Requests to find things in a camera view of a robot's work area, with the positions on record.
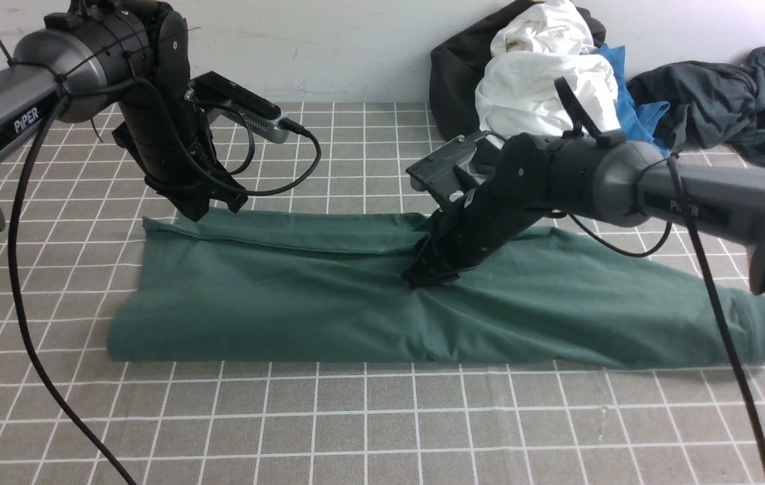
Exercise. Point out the blue tank top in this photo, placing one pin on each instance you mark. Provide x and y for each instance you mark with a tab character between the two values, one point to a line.
638	121

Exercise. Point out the black garment under pile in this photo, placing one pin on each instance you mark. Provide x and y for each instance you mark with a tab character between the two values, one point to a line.
458	64

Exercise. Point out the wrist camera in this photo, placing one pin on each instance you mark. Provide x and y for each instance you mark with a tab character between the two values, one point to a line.
238	104
443	174

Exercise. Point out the green long-sleeve top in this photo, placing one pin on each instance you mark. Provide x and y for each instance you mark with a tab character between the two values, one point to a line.
300	287

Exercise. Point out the white t-shirt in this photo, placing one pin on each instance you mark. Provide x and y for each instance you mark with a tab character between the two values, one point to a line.
517	95

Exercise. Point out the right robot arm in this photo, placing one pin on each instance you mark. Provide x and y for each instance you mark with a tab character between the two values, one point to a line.
586	173

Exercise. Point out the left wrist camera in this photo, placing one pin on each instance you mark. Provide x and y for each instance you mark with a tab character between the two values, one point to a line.
238	104

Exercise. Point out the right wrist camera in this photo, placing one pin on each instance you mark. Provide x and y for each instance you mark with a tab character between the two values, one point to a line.
443	174

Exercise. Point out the dark grey crumpled garment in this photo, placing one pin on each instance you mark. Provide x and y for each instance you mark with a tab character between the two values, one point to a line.
710	104

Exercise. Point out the grey checkered tablecloth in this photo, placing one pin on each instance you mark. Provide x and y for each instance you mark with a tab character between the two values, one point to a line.
314	423

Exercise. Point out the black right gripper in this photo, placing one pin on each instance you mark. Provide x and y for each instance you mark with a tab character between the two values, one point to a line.
439	257

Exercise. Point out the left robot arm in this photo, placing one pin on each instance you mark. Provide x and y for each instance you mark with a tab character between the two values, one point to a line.
134	54

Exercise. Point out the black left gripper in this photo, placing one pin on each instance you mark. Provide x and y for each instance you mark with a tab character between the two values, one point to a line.
192	198

